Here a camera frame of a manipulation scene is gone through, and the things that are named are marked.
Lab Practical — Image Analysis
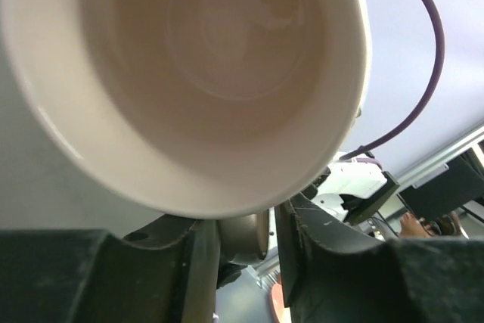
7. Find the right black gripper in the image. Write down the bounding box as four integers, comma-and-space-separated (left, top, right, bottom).
217, 211, 270, 288

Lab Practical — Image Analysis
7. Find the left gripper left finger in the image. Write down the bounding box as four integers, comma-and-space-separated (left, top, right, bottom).
1, 216, 219, 322

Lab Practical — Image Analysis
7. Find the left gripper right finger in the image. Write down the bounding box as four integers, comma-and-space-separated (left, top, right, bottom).
275, 195, 483, 322

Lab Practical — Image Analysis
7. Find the pink mug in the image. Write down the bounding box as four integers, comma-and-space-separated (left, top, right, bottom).
1, 0, 371, 219

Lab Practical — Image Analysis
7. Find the orange patterned small bowl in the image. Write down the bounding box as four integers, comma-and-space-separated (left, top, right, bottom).
270, 282, 292, 323

